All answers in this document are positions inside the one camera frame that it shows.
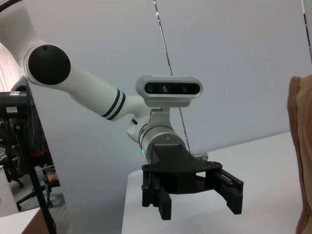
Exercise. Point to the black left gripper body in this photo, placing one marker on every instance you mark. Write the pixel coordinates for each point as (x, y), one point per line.
(175, 165)

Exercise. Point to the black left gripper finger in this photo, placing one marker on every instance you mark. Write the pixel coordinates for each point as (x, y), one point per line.
(231, 192)
(163, 204)

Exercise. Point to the khaki canvas food bag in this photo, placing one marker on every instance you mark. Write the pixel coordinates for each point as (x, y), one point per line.
(304, 146)

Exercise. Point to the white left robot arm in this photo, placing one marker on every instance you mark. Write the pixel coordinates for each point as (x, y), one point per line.
(92, 90)

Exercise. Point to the black office chair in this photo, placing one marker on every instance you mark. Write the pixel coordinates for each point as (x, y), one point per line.
(22, 114)
(36, 146)

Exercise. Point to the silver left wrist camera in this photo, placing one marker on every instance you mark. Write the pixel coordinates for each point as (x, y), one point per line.
(168, 101)

